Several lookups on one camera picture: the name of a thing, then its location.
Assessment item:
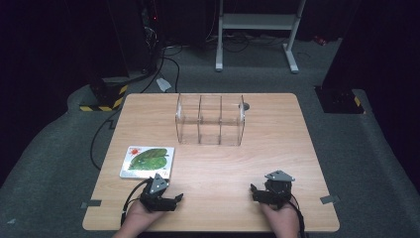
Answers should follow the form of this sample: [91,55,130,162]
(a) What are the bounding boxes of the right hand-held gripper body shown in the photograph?
[261,170,296,210]

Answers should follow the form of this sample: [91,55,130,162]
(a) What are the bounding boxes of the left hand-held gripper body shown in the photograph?
[139,173,177,213]

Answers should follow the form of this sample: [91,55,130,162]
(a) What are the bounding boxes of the green leaf picture book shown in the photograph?
[119,146,175,180]

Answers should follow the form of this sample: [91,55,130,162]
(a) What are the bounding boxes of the clear acrylic divided rack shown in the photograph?
[174,93,247,147]

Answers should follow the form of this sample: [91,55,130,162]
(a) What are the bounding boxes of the person's left hand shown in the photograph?
[120,199,166,234]

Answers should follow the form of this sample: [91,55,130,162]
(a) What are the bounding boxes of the person's right hand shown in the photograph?
[259,196,301,236]

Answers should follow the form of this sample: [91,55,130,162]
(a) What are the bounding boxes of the grey tape piece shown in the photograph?
[319,194,341,205]
[80,199,103,209]

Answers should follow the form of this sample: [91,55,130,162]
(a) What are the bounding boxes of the black base with yellow stripe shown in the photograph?
[314,85,367,115]

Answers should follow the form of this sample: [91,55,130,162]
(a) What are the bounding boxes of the yellow black striped base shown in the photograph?
[78,76,129,113]

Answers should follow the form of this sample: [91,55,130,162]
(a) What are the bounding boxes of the white paper scrap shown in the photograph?
[156,77,172,93]

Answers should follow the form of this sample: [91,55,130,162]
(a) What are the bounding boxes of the white metal stand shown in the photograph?
[215,0,307,74]

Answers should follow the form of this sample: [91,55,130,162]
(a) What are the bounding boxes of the black equipment tower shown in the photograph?
[108,0,165,75]

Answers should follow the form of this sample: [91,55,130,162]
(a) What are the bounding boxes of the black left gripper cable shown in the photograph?
[120,178,154,227]

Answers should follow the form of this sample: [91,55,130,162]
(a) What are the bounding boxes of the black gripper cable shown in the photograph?
[120,178,154,227]
[287,193,307,238]

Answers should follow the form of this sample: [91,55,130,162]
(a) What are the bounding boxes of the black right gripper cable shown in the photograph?
[287,193,307,238]

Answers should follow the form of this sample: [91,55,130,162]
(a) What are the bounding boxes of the black floor cable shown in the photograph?
[89,56,181,172]

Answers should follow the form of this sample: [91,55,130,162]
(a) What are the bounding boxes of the bundle of black cables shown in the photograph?
[204,29,288,54]

